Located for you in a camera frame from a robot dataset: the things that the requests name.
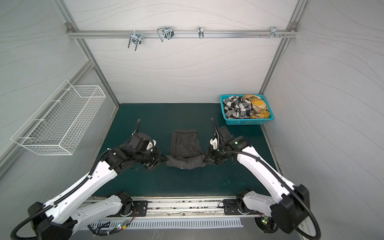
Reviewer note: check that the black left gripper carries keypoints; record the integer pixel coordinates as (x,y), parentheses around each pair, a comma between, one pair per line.
(158,160)

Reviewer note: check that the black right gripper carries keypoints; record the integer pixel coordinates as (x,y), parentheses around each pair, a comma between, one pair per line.
(212,156)

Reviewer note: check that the dark grey striped shirt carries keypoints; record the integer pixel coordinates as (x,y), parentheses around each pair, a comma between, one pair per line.
(186,151)

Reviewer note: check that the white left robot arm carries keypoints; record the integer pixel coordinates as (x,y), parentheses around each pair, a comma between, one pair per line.
(62,216)

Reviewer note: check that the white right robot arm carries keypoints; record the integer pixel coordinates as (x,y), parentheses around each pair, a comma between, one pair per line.
(288,206)

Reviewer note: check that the teal plastic basket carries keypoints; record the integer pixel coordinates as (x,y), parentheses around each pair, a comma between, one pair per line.
(245,121)

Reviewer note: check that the black white checked shirt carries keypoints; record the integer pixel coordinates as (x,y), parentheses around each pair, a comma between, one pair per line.
(235,107)

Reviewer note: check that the yellow plaid shirt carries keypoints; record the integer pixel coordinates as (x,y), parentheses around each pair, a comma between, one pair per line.
(260,110)

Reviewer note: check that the black round fan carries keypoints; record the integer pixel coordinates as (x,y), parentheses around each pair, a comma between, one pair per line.
(266,225)

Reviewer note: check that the metal hook clamp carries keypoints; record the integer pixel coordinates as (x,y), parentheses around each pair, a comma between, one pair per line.
(135,40)

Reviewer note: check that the aluminium top crossbar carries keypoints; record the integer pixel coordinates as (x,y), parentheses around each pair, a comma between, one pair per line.
(179,34)

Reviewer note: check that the metal u-bolt clamp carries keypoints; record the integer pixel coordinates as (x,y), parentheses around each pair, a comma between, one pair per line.
(165,32)

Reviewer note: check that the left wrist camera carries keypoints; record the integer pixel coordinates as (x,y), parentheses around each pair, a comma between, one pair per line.
(140,142)

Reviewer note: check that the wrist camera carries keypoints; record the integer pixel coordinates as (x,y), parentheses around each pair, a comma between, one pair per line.
(140,142)
(222,138)

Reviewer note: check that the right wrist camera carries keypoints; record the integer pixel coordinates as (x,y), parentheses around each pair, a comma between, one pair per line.
(222,138)

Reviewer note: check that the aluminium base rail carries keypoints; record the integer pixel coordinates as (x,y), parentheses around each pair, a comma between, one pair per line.
(203,207)

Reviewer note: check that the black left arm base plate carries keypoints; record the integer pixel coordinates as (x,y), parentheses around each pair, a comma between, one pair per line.
(139,208)

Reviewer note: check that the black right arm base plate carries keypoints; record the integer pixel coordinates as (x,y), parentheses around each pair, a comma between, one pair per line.
(234,207)

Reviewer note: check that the white slotted cable duct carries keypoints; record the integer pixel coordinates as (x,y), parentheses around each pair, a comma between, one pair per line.
(198,223)

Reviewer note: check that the white wire basket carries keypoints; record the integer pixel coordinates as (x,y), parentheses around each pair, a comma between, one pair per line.
(58,125)

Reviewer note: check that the small metal ring clamp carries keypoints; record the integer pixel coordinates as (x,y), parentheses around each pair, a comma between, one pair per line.
(200,32)

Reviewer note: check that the metal bracket with bolts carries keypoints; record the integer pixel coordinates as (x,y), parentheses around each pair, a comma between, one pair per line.
(273,34)

